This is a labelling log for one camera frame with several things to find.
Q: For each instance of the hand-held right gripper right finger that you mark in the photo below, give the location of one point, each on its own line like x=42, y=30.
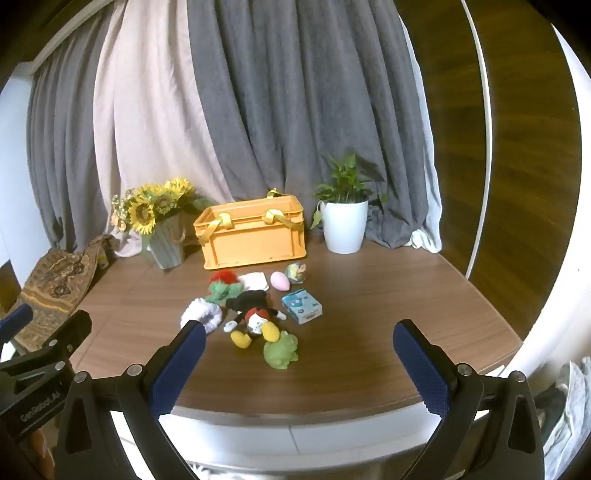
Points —
x=422, y=374

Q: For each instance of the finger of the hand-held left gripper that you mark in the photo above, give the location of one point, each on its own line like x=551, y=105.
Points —
x=69, y=334
x=16, y=321

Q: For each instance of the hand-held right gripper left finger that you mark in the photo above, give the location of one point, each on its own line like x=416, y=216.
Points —
x=178, y=374

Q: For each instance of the black mouse plush toy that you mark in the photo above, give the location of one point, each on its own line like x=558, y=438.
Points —
x=253, y=316

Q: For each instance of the red and green plush toy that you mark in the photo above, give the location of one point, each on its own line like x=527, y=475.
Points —
x=224, y=286

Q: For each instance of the orange plastic crate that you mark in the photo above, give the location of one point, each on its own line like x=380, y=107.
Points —
x=254, y=240

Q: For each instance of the pastel patchwork plush toy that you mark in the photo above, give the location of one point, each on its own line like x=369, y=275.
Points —
x=295, y=273

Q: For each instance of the brown patterned cloth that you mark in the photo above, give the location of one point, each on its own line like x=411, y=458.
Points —
x=55, y=281

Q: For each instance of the green frog plush toy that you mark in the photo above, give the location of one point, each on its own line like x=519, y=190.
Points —
x=280, y=353

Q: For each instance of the pale green ribbed vase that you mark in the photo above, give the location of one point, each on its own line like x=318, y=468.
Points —
x=166, y=247

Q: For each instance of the pink egg toy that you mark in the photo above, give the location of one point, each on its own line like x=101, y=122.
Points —
x=278, y=281

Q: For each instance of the blue tissue packet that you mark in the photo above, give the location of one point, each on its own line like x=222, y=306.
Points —
x=301, y=307

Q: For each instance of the sunflower bouquet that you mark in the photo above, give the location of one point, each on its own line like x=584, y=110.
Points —
x=145, y=210

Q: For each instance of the white and grey clothing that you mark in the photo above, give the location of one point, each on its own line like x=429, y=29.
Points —
x=570, y=406

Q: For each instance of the white plant pot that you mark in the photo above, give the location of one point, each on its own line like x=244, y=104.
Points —
x=345, y=228

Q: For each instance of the grey curtain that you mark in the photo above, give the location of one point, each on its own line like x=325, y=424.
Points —
x=64, y=161
x=300, y=106

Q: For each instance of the green leafy plant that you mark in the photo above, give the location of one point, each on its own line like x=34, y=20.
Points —
x=344, y=184

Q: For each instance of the pale pink curtain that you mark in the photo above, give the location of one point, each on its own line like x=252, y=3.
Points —
x=147, y=115

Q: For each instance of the white trim strip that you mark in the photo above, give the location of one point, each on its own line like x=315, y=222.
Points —
x=482, y=138

